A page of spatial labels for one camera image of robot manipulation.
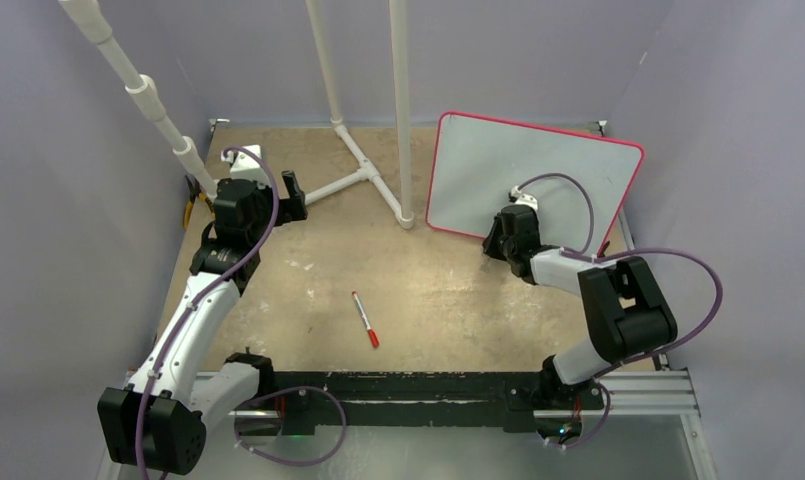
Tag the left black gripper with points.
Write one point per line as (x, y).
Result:
(290, 208)

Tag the aluminium rail frame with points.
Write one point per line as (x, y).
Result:
(657, 393)

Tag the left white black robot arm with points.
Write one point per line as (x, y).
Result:
(161, 419)

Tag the white red marker pen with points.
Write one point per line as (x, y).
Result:
(361, 311)

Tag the yellow black pliers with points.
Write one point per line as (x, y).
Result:
(195, 194)

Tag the white PVC pipe frame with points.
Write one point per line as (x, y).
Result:
(327, 64)

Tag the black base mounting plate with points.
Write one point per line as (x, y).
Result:
(511, 401)

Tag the red marker cap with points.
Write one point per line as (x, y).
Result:
(373, 339)

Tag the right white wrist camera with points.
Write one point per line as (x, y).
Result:
(518, 197)

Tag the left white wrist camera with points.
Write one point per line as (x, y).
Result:
(242, 166)

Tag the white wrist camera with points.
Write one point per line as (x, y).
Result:
(518, 197)
(242, 166)

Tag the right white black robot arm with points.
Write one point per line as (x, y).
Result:
(626, 313)

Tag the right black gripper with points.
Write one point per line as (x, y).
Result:
(489, 243)

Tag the pink framed whiteboard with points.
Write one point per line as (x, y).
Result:
(580, 180)

